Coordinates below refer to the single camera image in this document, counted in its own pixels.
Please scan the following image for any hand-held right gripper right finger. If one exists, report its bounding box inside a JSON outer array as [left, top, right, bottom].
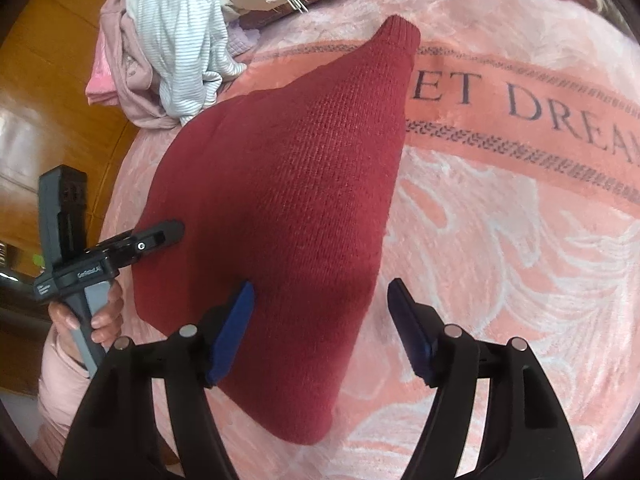
[[387, 278, 584, 480]]

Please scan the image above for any mauve pink garment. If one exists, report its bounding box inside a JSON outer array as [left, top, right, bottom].
[[101, 0, 181, 131]]

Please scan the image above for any person's left forearm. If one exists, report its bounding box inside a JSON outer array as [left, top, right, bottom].
[[31, 332, 168, 463]]

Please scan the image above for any bright pink garment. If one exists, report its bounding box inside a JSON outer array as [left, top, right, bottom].
[[85, 25, 123, 107]]

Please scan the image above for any grey fluffy item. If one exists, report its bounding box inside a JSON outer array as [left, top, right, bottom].
[[574, 0, 623, 28]]

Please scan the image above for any pink printed bed blanket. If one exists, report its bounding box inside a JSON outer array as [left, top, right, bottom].
[[100, 0, 640, 480]]

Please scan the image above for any white striped garment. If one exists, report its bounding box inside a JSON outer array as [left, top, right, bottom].
[[124, 0, 249, 127]]

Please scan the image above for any person's left hand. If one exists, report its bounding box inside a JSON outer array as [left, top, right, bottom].
[[48, 280, 125, 367]]

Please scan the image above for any dark red knit sweater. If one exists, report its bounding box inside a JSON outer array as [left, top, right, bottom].
[[132, 15, 422, 446]]

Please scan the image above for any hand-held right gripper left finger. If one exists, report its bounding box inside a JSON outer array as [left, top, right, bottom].
[[57, 281, 256, 480]]

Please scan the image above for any lavender cloth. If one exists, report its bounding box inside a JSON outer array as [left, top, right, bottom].
[[227, 25, 262, 57]]

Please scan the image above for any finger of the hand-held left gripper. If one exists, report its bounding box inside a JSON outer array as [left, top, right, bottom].
[[131, 219, 186, 256]]

